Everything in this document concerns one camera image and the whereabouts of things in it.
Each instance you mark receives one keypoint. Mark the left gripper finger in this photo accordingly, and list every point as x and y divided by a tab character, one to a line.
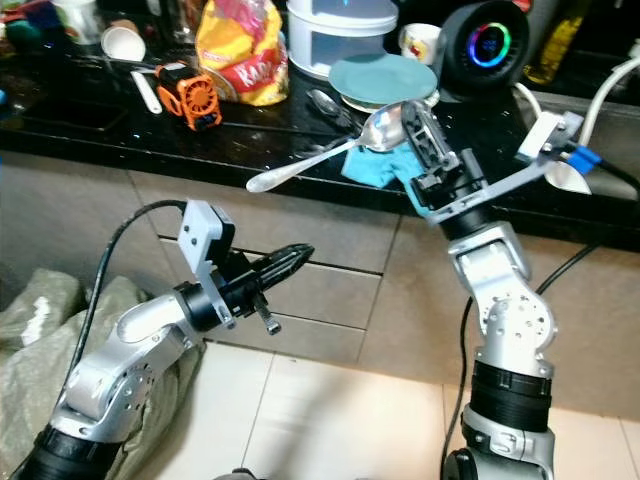
280	258
278	278

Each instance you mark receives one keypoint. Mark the blue cloth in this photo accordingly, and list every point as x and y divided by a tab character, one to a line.
380	165

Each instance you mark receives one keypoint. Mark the large metal spoon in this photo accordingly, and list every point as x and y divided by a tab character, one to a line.
380	130

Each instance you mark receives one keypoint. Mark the teal plate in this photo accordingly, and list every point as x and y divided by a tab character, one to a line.
380	78

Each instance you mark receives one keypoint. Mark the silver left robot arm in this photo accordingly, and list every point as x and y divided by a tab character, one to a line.
120	370

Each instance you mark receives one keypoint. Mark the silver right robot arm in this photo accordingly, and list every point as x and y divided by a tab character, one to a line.
510	320

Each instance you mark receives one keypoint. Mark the beige drawer cabinet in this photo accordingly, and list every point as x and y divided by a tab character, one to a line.
345	290

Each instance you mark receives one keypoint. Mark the small printed white mug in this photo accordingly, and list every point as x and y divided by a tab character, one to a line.
418	42

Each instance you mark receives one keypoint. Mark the small metal spoon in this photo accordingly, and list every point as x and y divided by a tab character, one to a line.
325	102

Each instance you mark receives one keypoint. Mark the white stacked container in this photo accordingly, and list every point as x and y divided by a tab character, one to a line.
340	40

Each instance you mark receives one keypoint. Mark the dark oil bottle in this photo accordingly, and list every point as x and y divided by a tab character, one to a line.
555	50

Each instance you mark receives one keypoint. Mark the orange black handheld fan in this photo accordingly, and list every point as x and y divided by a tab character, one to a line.
195	95

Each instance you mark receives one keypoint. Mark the green woven sack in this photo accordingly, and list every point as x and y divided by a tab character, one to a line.
50	340

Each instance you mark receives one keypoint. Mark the white plastic spoon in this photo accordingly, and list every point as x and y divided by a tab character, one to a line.
148	92

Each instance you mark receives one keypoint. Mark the yellow chips bag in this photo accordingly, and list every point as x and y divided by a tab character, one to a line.
240	50

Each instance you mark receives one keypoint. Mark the glass jar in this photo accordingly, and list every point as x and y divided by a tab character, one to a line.
188	20

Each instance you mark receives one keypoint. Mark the tall printed white mug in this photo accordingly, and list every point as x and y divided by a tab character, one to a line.
75	20

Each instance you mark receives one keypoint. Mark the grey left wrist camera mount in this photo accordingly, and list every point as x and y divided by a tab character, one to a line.
205	225

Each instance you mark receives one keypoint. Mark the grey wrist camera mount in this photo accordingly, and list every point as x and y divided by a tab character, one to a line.
550	135
205	225

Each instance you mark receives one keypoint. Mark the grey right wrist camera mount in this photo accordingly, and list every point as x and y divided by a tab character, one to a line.
550	135

